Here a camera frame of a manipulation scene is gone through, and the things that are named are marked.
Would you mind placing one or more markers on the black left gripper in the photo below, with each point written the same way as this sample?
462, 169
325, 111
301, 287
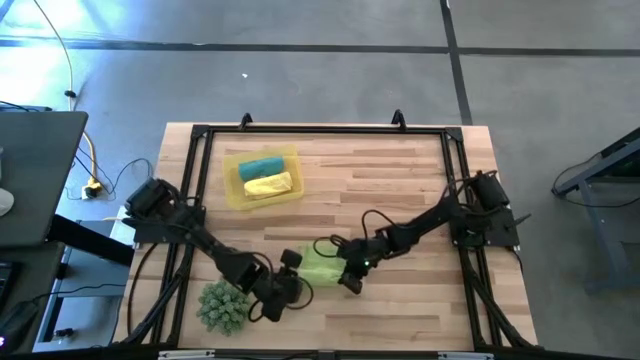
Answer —
280, 292

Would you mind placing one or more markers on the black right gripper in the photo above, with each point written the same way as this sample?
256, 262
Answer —
362, 256

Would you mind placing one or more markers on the green microfiber towel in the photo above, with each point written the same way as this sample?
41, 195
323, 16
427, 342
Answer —
320, 265

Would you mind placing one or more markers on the yellow microfiber towel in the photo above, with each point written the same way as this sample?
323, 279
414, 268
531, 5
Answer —
267, 185

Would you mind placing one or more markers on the teal microfiber towel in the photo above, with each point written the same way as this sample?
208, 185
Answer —
261, 167

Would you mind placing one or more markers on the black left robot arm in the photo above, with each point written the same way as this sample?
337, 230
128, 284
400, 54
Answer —
200, 235

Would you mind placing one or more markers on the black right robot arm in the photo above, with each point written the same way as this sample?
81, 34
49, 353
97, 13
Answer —
435, 220

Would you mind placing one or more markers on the yellow translucent plastic basket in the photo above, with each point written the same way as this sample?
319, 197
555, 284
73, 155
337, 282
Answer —
235, 200

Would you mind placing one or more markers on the green spiky artificial plant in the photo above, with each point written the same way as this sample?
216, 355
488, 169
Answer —
223, 307

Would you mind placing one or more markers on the grey metal cabinet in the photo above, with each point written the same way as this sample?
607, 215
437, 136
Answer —
95, 277

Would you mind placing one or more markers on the black desk beam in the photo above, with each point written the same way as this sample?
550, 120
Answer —
90, 240

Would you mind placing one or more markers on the yellow power plug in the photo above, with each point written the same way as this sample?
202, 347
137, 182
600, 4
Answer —
92, 189

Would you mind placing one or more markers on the blue-grey metal cart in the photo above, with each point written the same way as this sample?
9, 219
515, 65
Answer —
600, 230

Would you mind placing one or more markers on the dark grey desk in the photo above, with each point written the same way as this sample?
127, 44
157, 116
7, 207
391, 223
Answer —
40, 175

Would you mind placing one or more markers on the black computer mouse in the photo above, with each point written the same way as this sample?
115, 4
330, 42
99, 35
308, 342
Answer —
17, 322

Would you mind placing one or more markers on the white object on desk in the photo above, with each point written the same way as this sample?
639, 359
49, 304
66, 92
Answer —
5, 202

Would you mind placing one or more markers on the silver metal bracket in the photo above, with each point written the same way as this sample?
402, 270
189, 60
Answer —
465, 356
185, 355

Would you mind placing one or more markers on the black metal table frame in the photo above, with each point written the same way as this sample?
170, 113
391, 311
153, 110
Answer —
325, 129

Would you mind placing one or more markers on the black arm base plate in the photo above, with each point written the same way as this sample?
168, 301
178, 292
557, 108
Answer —
145, 234
505, 235

